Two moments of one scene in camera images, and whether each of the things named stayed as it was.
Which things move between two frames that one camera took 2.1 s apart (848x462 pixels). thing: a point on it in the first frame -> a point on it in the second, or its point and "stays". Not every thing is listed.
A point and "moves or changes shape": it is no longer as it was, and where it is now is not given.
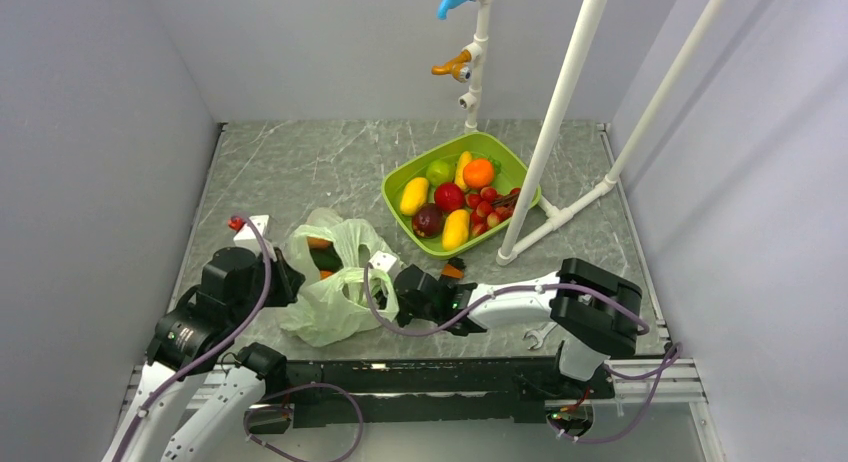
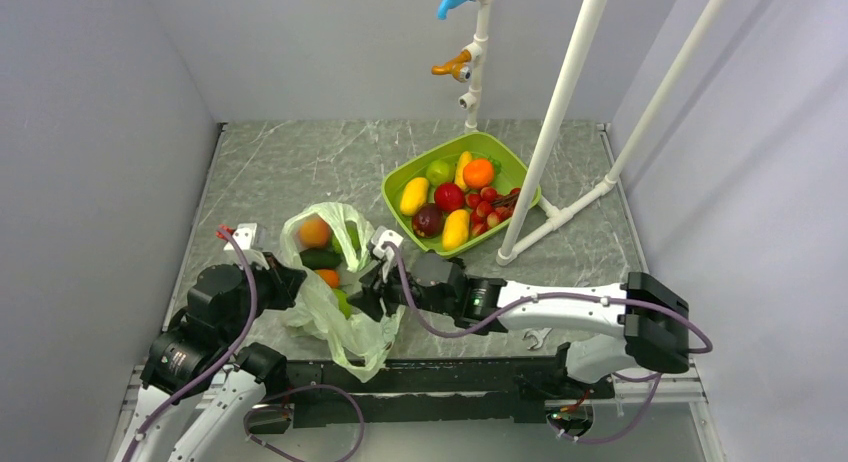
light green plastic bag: (341, 293) moves or changes shape
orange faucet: (458, 67) stays
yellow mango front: (456, 229) stays
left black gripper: (290, 281) stays
